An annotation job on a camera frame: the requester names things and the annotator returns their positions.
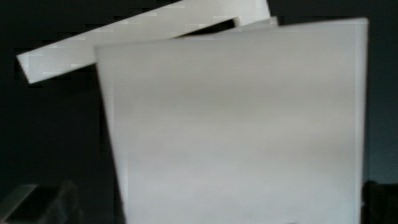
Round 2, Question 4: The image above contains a small white tagged block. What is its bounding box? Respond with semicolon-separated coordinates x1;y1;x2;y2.
97;19;368;224

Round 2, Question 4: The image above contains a white U-shaped fence frame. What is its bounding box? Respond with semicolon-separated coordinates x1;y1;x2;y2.
18;0;272;83

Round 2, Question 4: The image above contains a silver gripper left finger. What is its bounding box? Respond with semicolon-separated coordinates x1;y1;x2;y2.
0;181;84;224

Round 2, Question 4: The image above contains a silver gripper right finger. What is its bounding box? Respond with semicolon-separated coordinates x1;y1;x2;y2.
361;181;398;224

